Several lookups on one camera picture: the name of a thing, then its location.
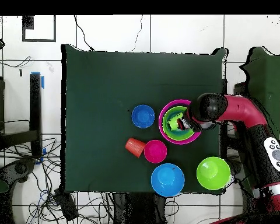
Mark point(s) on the lime green small cup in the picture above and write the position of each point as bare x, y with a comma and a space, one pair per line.
173, 122

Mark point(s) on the turquoise bowl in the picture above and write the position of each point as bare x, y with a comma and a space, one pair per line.
177, 133

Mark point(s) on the lime green large bowl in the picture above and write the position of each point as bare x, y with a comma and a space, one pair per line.
164, 126
213, 173

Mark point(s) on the purple shallow bowl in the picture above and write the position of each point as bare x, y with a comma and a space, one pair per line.
162, 116

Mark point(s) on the pink large bowl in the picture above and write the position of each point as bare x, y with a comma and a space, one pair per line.
160, 121

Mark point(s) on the red small bowl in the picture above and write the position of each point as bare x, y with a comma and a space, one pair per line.
155, 151

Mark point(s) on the dark blue small bowl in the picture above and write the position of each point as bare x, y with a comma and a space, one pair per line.
143, 116

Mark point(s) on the orange cup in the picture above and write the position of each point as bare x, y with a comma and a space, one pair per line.
134, 147

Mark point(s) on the blue large bowl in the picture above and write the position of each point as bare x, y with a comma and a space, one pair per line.
167, 180

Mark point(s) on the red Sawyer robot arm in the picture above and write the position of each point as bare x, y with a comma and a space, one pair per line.
245, 109

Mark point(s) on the black stand base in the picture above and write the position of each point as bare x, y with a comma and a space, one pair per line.
21, 168
235, 169

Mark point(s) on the dark green table cloth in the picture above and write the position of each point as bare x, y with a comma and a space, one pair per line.
107, 81

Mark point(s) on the black floor box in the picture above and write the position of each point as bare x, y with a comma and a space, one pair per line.
66, 205

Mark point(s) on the blue tape strip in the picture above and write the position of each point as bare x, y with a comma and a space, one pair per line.
42, 81

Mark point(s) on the black post stand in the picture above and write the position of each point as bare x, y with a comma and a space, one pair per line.
35, 112

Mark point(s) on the black square floor frame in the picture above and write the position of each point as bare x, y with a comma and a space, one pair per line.
27, 22

